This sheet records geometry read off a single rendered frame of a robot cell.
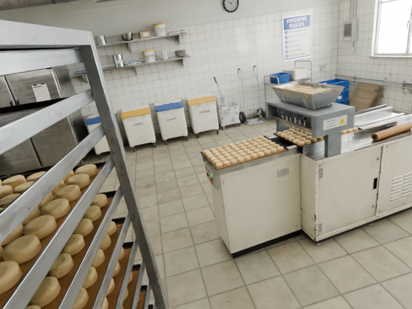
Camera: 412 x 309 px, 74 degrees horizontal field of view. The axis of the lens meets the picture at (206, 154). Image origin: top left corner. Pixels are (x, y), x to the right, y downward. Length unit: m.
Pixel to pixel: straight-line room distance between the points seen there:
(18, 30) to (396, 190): 2.85
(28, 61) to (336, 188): 2.23
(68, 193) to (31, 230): 0.12
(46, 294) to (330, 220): 2.27
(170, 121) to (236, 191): 3.38
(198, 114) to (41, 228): 4.94
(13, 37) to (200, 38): 5.55
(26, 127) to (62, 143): 4.84
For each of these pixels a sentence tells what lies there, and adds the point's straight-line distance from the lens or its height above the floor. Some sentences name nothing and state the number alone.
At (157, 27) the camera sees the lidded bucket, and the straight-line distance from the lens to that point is 5.56.
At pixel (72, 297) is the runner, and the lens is 0.55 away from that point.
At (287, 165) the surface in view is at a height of 0.76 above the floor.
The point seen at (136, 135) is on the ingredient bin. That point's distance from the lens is 5.37.
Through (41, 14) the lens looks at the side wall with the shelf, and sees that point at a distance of 6.07.
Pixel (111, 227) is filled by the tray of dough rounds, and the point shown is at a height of 1.33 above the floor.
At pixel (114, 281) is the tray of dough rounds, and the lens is 0.82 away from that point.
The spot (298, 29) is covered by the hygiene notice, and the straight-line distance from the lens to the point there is 6.68.
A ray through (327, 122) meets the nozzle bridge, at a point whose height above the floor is 1.11.
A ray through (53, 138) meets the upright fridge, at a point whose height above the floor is 0.63.
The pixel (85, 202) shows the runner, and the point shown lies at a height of 1.50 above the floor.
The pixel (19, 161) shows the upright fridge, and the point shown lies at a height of 0.36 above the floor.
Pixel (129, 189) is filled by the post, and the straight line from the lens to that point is 0.80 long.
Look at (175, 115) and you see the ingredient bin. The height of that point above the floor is 0.56.
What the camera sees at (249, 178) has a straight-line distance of 2.14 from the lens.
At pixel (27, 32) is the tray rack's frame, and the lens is 0.49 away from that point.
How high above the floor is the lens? 1.76
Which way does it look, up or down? 22 degrees down
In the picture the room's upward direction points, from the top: 9 degrees counter-clockwise
